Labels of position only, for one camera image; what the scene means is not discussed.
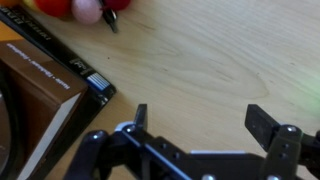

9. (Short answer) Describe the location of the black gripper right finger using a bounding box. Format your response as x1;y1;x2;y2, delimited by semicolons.
244;103;281;151

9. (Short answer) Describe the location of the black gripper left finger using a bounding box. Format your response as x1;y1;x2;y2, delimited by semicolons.
133;103;149;133

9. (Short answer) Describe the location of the colourful felt ball garland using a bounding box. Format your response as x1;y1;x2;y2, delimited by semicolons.
0;0;133;34

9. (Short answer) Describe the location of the black book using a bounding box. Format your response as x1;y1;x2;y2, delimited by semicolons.
0;4;118;180

